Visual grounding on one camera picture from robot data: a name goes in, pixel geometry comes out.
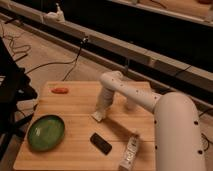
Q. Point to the orange carrot toy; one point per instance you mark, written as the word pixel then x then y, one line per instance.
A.
pixel 60 90

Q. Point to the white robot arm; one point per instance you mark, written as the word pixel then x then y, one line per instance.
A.
pixel 178 138

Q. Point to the white sponge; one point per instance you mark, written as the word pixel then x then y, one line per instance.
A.
pixel 99 116

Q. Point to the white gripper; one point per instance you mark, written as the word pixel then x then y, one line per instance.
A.
pixel 102 107

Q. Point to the black chair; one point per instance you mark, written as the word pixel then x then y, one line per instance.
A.
pixel 14 87

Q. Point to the white object on rail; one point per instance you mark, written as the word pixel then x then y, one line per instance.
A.
pixel 58 15

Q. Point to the green bowl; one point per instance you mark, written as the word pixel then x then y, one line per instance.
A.
pixel 45 133

